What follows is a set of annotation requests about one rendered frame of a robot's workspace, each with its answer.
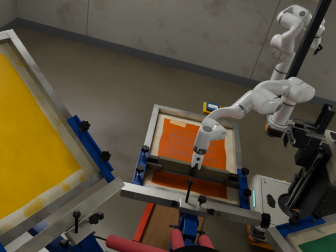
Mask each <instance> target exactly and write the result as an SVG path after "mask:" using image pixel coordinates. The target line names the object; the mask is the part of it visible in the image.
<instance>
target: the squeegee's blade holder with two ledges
mask: <svg viewBox="0 0 336 252"><path fill-rule="evenodd" d="M162 172H166V173H170V174H175V175H179V176H184V177H188V178H192V179H197V180H201V181H206V182H210V183H215V184H219V185H220V184H221V181H217V180H212V179H208V178H203V177H199V176H190V175H189V174H185V173H181V172H176V171H172V170H168V169H162Z"/></svg>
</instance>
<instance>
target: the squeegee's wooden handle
mask: <svg viewBox="0 0 336 252"><path fill-rule="evenodd" d="M158 165H162V167H161V170H162V169H166V170H170V171H175V172H179V173H184V174H188V175H189V173H190V170H191V169H192V163H191V162H189V161H184V160H180V159H175V158H171V157H166V156H162V155H160V156H159V160H158ZM229 175H230V171H228V170H224V169H220V168H215V167H211V166H206V165H201V168H200V169H198V168H197V170H196V174H195V176H197V177H202V178H206V179H210V180H215V181H219V182H221V183H222V184H223V182H224V180H227V179H228V178H229Z"/></svg>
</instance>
